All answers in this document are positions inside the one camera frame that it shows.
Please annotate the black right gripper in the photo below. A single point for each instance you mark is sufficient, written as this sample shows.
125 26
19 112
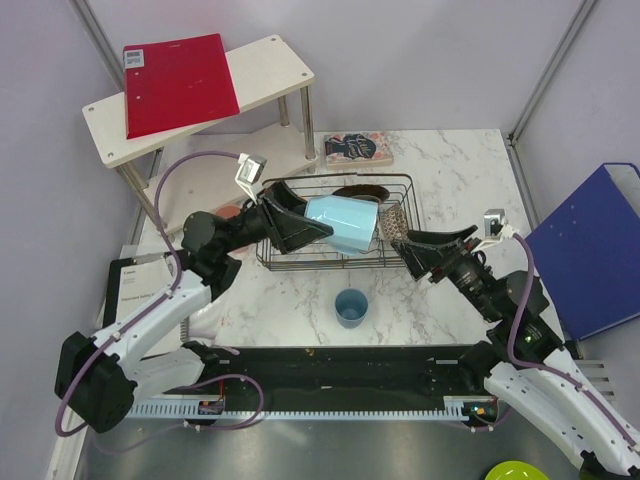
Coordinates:
433 249

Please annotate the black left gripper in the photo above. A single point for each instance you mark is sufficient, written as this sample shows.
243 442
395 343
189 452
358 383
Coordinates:
288 231

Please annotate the tall pink plastic cup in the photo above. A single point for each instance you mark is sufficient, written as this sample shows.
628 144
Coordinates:
226 212

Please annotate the light blue ceramic mug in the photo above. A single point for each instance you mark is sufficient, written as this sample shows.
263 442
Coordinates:
354 222

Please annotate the small blue cup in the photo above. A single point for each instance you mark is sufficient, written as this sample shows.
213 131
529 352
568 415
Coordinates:
351 307

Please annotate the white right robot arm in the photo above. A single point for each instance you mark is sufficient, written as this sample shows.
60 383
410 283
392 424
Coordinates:
523 361

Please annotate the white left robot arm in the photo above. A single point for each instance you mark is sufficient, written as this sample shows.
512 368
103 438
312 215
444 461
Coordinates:
100 377

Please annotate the brown patterned ceramic bowl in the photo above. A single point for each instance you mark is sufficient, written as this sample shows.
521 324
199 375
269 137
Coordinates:
393 224

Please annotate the dark brown plate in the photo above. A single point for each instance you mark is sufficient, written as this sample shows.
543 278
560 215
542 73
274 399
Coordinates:
367 192

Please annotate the paperback book with dark cover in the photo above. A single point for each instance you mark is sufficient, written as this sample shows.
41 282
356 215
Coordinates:
357 150

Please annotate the white two-tier shelf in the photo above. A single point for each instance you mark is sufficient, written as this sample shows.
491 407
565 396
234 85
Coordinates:
265 71

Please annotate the black clipboard with paper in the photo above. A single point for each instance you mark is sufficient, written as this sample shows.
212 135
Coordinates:
133 279

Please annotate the red folder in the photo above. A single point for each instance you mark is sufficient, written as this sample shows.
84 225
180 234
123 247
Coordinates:
177 83

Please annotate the green plastic bowl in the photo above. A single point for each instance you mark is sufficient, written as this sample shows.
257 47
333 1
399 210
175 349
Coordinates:
515 470

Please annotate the black wire dish rack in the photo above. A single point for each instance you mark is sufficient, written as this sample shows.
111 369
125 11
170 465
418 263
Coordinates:
320 255

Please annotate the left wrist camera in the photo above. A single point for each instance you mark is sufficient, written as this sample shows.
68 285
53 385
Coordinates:
248 175

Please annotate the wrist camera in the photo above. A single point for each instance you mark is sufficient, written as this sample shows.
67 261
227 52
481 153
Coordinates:
248 175
497 224

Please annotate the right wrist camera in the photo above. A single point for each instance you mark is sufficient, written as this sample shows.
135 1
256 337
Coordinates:
497 224

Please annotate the white slotted cable duct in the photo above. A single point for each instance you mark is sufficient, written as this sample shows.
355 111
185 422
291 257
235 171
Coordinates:
196 409

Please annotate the blue ring binder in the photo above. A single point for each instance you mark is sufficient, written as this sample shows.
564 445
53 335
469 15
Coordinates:
587 252

